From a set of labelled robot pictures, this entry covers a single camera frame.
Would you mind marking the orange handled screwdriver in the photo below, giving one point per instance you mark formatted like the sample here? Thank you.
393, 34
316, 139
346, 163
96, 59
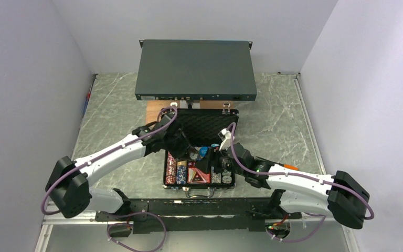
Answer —
291, 167

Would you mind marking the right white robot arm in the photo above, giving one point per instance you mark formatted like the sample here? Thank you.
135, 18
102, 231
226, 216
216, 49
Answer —
339, 195

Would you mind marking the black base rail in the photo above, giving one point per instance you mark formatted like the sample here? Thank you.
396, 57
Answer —
153, 215

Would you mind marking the wooden board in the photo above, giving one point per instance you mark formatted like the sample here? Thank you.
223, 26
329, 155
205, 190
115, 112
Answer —
154, 107

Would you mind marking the green yellow blue chip column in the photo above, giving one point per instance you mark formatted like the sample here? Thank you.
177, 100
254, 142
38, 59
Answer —
181, 173

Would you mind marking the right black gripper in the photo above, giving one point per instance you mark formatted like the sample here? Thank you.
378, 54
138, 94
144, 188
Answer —
204, 164

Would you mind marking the red triangle card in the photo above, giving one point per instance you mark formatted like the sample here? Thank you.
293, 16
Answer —
194, 176

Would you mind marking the black poker chip case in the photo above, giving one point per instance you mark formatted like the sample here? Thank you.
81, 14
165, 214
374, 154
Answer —
201, 127

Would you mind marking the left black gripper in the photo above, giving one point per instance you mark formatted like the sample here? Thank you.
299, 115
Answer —
184, 144

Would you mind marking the light blue chip column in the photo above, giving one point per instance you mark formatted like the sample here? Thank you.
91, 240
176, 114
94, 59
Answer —
215, 178

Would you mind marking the red green chip column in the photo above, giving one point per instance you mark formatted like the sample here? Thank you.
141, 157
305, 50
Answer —
171, 169

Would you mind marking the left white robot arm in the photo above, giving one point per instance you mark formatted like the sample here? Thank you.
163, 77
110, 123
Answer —
70, 191

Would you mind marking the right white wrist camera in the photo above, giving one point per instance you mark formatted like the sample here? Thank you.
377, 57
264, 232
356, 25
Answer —
226, 139

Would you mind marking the dark rack-mount server unit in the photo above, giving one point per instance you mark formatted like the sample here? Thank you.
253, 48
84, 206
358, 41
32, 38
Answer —
195, 70

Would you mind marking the blue dealer button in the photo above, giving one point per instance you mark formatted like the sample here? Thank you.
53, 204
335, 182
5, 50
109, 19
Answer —
202, 152

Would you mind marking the white poker chip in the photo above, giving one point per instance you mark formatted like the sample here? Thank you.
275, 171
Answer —
226, 179

